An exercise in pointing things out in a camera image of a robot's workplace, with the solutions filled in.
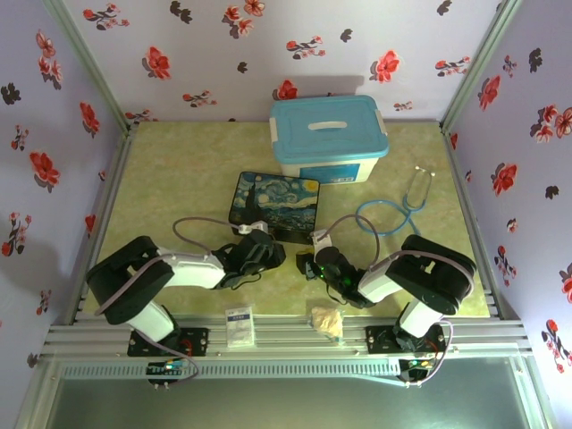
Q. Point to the aluminium frame post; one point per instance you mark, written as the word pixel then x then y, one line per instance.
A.
pixel 482 58
pixel 89 62

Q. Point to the clear bag of beige material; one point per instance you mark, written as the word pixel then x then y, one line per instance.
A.
pixel 327 321

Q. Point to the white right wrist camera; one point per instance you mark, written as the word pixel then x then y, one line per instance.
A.
pixel 321 239

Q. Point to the blue stethoscope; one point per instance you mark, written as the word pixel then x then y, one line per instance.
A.
pixel 418 192

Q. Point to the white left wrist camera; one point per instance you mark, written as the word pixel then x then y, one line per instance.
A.
pixel 250 228

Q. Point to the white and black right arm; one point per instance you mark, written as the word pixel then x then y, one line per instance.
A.
pixel 380 281

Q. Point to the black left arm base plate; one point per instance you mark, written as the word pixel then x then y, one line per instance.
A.
pixel 199 342

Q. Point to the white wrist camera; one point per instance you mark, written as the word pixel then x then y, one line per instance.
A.
pixel 321 239
pixel 250 228

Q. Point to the starry night painted box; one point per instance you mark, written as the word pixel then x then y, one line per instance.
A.
pixel 277 201

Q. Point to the aluminium side rail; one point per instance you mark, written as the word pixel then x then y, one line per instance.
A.
pixel 473 223
pixel 105 214

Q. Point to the aluminium front rails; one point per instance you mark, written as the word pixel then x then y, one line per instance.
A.
pixel 286 337

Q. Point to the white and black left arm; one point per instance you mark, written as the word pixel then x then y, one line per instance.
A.
pixel 192 270

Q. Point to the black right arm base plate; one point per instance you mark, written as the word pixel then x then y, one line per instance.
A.
pixel 377 340

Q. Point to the storage box with blue lid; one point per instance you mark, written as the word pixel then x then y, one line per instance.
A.
pixel 328 134

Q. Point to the white paper packet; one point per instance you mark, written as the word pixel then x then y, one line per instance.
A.
pixel 240 326

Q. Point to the grey metal sheet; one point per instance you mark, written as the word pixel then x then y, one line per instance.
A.
pixel 286 404

